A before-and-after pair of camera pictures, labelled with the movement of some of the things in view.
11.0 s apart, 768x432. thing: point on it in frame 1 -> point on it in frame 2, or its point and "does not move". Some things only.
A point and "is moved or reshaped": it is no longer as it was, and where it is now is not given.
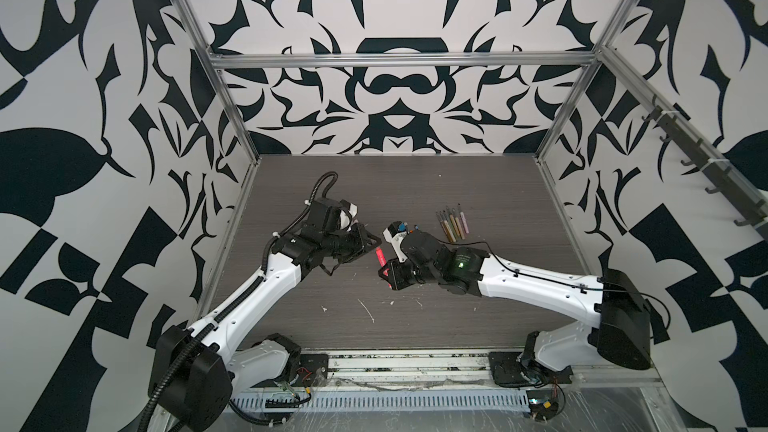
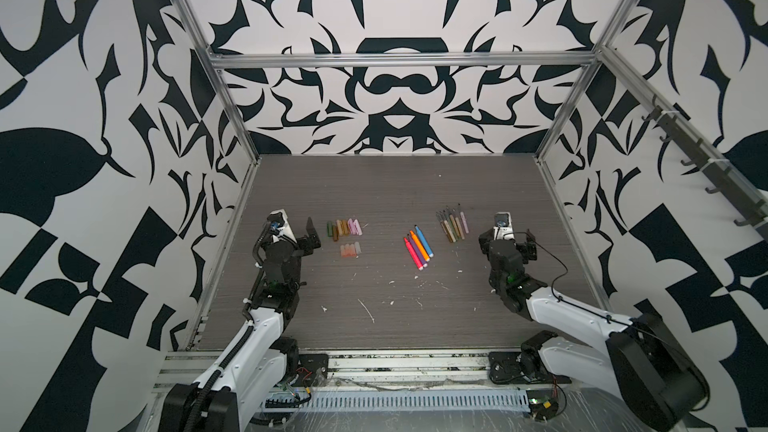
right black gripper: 395,280 -> 530,250
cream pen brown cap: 444,215 does not move
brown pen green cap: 443,227 does not move
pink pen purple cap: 464,222 does not move
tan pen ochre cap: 459,227 does not move
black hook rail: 746,205 does not move
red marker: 382,260 is moved or reshaped
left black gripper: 360,245 -> 304,246
